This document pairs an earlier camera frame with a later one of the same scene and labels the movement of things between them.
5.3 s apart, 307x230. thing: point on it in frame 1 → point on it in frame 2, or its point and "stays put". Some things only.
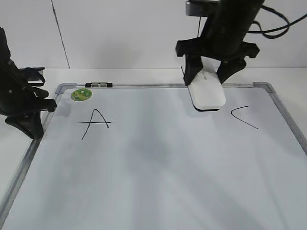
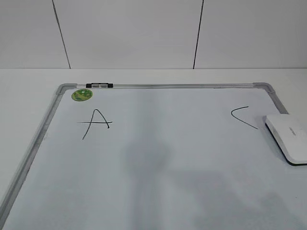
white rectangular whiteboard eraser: (206, 90) → (290, 132)
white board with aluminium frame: (138, 156) stays put
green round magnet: (81, 94) stays put
